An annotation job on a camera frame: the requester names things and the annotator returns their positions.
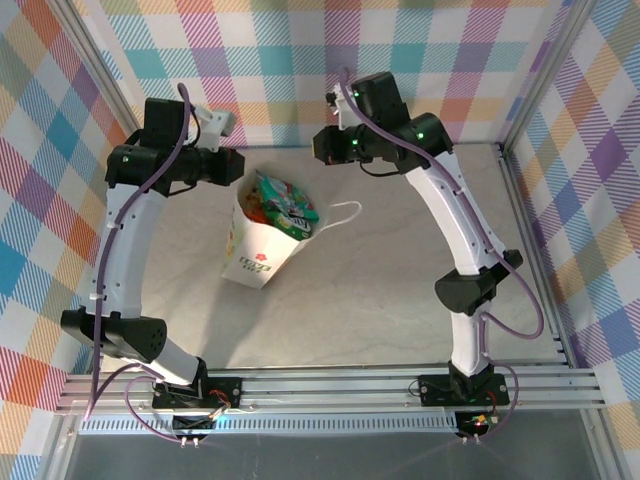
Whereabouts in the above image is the teal snack packet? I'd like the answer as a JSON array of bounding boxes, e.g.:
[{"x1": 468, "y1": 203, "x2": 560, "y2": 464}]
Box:
[{"x1": 255, "y1": 172, "x2": 301, "y2": 214}]

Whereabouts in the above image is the white printed paper bag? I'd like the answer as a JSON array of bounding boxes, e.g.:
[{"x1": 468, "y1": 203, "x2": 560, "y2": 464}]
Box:
[{"x1": 221, "y1": 169, "x2": 362, "y2": 292}]

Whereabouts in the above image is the black base plate right arm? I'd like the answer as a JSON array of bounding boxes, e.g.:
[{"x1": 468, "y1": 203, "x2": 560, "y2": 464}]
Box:
[{"x1": 417, "y1": 372, "x2": 511, "y2": 407}]

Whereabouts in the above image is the black base plate left arm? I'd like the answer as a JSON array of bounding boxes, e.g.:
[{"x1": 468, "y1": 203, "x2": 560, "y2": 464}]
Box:
[{"x1": 151, "y1": 375, "x2": 243, "y2": 410}]

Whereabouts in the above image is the small black controller box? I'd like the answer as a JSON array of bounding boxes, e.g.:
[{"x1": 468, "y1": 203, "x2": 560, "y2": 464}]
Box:
[
  {"x1": 455, "y1": 410, "x2": 496, "y2": 437},
  {"x1": 172, "y1": 413, "x2": 220, "y2": 437}
]

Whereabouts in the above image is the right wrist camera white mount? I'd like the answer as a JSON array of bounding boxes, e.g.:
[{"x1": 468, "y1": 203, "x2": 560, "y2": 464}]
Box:
[{"x1": 327, "y1": 83, "x2": 362, "y2": 132}]

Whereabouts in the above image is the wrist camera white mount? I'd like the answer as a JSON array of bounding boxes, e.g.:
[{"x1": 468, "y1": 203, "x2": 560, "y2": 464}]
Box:
[
  {"x1": 327, "y1": 83, "x2": 362, "y2": 132},
  {"x1": 195, "y1": 107, "x2": 239, "y2": 153}
]

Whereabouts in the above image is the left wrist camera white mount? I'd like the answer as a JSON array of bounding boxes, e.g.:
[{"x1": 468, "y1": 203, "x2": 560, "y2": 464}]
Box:
[{"x1": 195, "y1": 107, "x2": 239, "y2": 153}]

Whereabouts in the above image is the aluminium frame post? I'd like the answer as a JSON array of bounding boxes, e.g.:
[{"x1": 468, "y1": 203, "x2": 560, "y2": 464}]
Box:
[
  {"x1": 49, "y1": 0, "x2": 155, "y2": 166},
  {"x1": 499, "y1": 0, "x2": 601, "y2": 156}
]

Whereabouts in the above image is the aluminium side rail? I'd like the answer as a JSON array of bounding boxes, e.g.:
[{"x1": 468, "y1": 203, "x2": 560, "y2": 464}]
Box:
[{"x1": 492, "y1": 142, "x2": 596, "y2": 371}]

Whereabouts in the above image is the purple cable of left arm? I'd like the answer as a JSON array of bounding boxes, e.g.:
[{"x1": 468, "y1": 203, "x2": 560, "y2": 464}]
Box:
[{"x1": 85, "y1": 82, "x2": 196, "y2": 444}]

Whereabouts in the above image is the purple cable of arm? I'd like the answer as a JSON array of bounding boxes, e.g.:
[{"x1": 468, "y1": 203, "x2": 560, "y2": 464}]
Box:
[
  {"x1": 85, "y1": 82, "x2": 196, "y2": 444},
  {"x1": 339, "y1": 66, "x2": 546, "y2": 444}
]

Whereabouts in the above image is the aluminium frame rail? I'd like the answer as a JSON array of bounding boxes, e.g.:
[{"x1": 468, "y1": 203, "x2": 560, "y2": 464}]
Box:
[{"x1": 53, "y1": 367, "x2": 609, "y2": 417}]

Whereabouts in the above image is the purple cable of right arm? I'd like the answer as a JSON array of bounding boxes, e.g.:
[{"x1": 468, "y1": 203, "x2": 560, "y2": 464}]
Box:
[{"x1": 339, "y1": 66, "x2": 546, "y2": 444}]

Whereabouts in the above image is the red and white wire bundle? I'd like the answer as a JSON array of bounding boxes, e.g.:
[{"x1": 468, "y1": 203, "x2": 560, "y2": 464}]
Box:
[{"x1": 207, "y1": 388, "x2": 261, "y2": 419}]

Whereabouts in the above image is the grey slotted cable duct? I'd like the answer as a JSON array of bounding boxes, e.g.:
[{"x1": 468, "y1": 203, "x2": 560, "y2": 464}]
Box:
[{"x1": 78, "y1": 415, "x2": 462, "y2": 437}]

